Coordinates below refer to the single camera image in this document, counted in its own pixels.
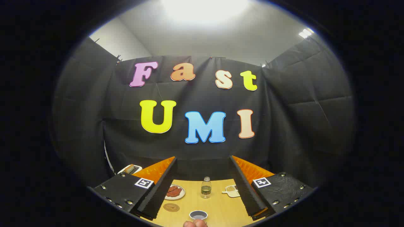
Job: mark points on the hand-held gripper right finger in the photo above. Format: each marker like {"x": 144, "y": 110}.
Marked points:
{"x": 246, "y": 189}

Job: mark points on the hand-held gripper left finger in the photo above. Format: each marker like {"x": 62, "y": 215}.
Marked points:
{"x": 159, "y": 192}

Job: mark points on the round cork coaster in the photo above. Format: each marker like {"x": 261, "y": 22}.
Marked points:
{"x": 171, "y": 207}

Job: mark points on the clear plastic water bottle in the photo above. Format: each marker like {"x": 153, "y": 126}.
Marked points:
{"x": 206, "y": 190}

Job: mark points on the white divided grain dish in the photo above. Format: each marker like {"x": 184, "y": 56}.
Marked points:
{"x": 233, "y": 191}

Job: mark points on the red meat slices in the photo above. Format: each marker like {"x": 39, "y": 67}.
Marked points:
{"x": 174, "y": 191}

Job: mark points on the white round plate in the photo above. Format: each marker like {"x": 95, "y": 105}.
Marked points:
{"x": 180, "y": 196}

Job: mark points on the wooden table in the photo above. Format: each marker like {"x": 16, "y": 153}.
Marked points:
{"x": 221, "y": 206}

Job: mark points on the cream toaster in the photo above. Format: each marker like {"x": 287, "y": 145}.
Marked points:
{"x": 137, "y": 168}

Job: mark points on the toast slice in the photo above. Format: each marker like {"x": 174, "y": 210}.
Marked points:
{"x": 129, "y": 169}

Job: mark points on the ceiling light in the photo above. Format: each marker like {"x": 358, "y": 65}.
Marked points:
{"x": 305, "y": 33}

